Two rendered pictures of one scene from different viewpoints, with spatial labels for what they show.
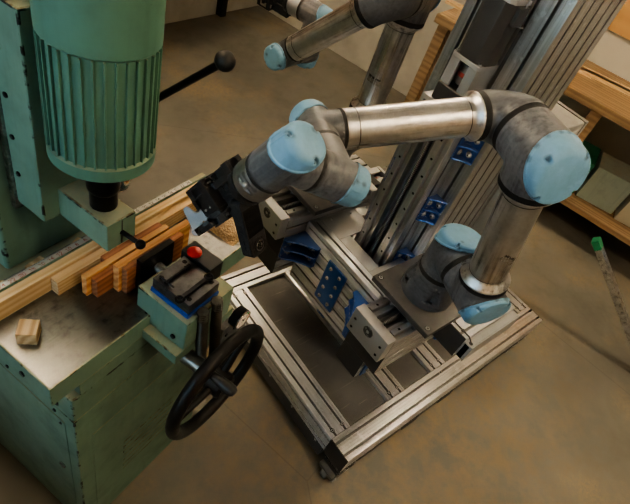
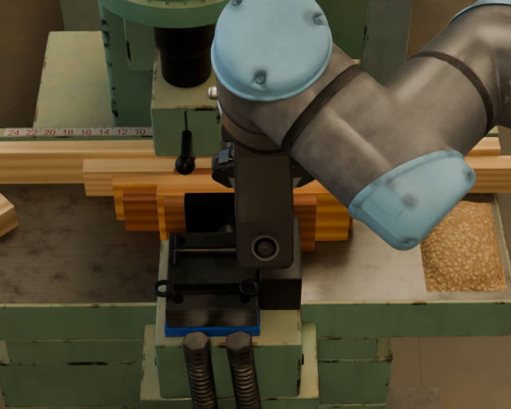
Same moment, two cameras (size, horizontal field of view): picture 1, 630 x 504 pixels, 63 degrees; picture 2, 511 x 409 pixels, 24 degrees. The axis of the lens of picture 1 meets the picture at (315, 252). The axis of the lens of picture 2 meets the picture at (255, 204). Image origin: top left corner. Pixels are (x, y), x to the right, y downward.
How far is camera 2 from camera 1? 0.65 m
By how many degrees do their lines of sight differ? 48
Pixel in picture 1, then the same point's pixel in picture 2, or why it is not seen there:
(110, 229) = (157, 115)
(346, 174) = (365, 153)
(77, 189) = not seen: hidden behind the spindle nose
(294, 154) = (216, 44)
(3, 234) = (112, 75)
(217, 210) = (227, 139)
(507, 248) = not seen: outside the picture
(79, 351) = (23, 286)
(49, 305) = (62, 201)
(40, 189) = not seen: hidden behind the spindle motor
